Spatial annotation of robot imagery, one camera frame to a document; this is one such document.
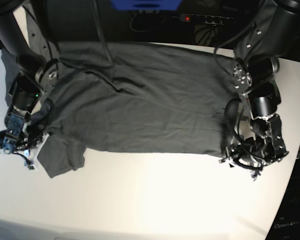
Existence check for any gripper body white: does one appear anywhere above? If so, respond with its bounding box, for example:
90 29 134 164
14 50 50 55
0 112 50 171
218 114 289 181

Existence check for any grey T-shirt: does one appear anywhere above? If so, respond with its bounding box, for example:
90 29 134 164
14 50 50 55
0 41 241 179

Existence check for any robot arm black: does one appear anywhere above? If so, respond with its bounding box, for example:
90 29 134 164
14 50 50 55
0 0 60 170
221 0 300 180

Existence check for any black OpenArm base box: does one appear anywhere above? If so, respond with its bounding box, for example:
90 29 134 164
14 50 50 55
265 158 300 240

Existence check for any black power strip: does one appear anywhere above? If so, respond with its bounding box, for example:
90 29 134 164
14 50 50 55
179 14 236 26

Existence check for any blue box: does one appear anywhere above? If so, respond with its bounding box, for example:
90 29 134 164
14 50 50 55
111 0 182 11

